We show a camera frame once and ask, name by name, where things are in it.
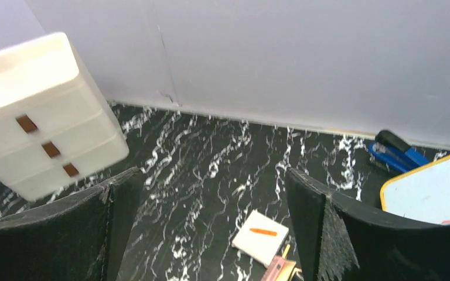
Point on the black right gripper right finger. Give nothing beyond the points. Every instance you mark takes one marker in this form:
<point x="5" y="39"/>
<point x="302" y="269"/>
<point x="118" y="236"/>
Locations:
<point x="340" y="238"/>

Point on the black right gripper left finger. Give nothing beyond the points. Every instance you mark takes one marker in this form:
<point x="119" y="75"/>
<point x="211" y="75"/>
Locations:
<point x="82" y="236"/>

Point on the white notepad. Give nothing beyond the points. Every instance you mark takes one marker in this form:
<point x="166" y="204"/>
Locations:
<point x="261" y="248"/>

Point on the orange lip pencil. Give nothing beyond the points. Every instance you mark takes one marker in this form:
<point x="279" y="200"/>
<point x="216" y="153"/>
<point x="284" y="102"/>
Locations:
<point x="264" y="232"/>

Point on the white top drawer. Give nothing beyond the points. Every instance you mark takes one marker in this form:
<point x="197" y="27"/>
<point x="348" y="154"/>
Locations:
<point x="48" y="114"/>

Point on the gold makeup brush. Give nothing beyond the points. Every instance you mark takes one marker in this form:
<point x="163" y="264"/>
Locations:
<point x="288" y="267"/>

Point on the pink eyeshadow palette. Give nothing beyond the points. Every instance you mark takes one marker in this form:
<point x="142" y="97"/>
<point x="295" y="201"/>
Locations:
<point x="274" y="269"/>

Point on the yellow framed whiteboard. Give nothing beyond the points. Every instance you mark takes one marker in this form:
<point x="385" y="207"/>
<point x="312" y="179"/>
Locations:
<point x="422" y="194"/>

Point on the white drawer organizer frame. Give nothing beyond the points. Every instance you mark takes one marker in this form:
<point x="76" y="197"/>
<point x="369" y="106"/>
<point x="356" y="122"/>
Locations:
<point x="45" y="64"/>

